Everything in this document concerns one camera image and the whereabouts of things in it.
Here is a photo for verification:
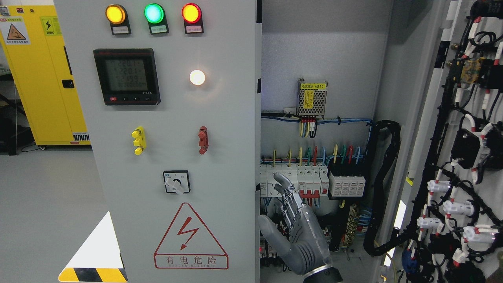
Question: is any white lit indicator lamp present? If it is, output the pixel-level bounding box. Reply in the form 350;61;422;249
189;70;206;86

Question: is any black digital power meter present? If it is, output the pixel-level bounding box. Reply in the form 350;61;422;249
93;48;161;106

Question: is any metal mesh power supply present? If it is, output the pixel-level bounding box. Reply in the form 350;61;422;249
297;77;328;118

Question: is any red indicator lamp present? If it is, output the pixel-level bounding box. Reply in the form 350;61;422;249
181;2;204;34

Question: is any red terminal post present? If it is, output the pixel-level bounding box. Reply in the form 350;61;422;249
198;127;209;155

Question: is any lower relay and breaker row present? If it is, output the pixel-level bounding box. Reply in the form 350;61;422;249
258;212;334;275

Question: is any green indicator lamp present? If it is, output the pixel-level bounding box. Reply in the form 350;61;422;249
144;2;169;35

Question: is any black surge protector block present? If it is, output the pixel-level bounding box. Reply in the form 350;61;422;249
328;162;366;199

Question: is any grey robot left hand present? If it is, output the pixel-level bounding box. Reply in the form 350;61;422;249
257;173;334;277

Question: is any amber indicator lamp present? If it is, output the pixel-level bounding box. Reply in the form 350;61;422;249
105;4;131;35

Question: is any yellow safety storage cabinet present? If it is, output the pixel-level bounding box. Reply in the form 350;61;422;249
0;5;90;147

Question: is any red electric danger sticker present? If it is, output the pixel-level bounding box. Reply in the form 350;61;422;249
153;202;229;269

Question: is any yellow terminal post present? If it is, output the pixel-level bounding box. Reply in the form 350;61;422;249
131;127;146;156

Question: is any grey cabinet door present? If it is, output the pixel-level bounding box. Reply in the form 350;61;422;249
54;0;262;283
382;0;502;283

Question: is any white breaker and socket row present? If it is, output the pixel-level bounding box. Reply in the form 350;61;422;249
259;164;329;198

